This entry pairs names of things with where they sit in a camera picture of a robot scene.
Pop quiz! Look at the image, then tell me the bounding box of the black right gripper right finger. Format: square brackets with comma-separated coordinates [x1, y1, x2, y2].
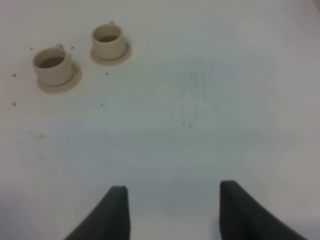
[219, 180, 305, 240]

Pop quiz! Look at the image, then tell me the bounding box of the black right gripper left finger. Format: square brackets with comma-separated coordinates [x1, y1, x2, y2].
[66, 186, 131, 240]

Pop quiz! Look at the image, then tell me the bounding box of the near beige cup saucer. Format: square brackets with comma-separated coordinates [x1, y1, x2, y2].
[36, 63, 83, 94]

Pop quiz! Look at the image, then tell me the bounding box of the beige cup saucer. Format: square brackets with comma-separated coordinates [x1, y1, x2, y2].
[36, 63, 83, 94]
[89, 39, 132, 67]

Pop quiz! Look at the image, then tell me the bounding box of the far beige cup saucer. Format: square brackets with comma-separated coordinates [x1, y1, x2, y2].
[89, 39, 132, 67]

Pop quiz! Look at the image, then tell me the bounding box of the near beige teacup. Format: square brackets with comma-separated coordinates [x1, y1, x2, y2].
[32, 43, 74, 87]

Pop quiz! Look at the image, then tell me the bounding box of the beige teacup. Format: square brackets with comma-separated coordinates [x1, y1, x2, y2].
[91, 21, 126, 60]
[32, 43, 74, 87]

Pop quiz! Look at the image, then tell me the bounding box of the far beige teacup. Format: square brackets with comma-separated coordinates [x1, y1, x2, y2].
[91, 21, 126, 60]

